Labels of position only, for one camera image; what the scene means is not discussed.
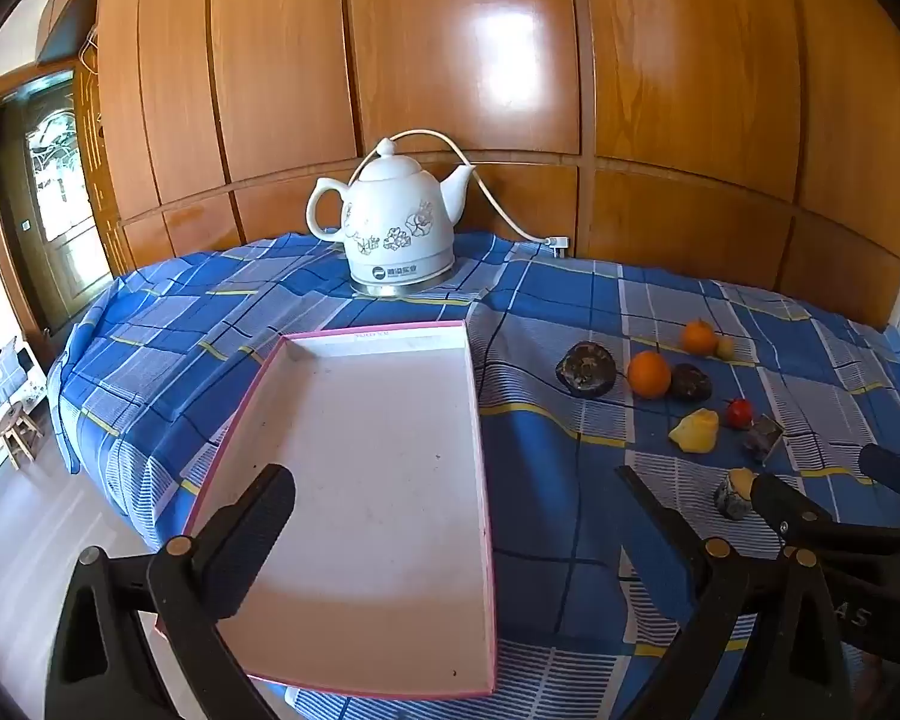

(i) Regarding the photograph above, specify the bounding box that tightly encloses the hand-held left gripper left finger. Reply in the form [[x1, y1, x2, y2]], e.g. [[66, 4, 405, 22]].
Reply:
[[43, 463, 297, 720]]

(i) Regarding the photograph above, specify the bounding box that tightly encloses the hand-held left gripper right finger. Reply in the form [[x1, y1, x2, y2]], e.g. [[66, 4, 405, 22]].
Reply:
[[615, 463, 856, 720]]

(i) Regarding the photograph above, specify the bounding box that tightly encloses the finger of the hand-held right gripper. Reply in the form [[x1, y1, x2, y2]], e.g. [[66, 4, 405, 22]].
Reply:
[[748, 474, 835, 542], [859, 444, 900, 515]]

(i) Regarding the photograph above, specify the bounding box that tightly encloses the pink shallow cardboard box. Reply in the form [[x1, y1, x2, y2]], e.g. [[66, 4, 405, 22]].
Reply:
[[154, 320, 497, 698]]

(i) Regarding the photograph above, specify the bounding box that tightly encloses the large orange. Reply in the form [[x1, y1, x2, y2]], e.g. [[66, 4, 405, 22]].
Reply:
[[627, 351, 673, 400]]

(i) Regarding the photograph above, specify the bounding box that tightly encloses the small orange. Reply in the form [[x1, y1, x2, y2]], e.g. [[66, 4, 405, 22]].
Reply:
[[681, 320, 719, 357]]

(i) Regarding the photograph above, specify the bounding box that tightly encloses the blue plaid tablecloth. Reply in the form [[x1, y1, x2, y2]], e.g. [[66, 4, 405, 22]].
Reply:
[[45, 229, 900, 720]]

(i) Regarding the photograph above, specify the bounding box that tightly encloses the small wooden stool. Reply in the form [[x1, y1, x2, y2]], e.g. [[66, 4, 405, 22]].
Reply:
[[0, 401, 46, 470]]

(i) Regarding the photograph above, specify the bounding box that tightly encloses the silver kettle power base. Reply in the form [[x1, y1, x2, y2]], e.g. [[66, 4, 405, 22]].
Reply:
[[347, 268, 458, 298]]

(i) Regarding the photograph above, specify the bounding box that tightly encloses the white low cabinet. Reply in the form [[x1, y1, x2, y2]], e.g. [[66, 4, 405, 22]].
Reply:
[[0, 337, 50, 451]]

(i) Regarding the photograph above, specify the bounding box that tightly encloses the white ceramic floral kettle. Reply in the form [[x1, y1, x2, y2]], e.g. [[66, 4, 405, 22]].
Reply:
[[305, 136, 475, 287]]

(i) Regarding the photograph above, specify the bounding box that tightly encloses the wooden glass door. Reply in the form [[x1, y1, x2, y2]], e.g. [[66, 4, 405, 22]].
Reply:
[[0, 64, 113, 346]]

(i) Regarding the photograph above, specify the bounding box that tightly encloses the wooden wardrobe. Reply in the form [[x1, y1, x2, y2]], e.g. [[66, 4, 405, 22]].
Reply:
[[34, 0, 900, 331]]

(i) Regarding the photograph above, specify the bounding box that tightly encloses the white power cord with plug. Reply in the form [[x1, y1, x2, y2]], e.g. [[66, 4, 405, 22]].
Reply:
[[387, 127, 575, 252]]

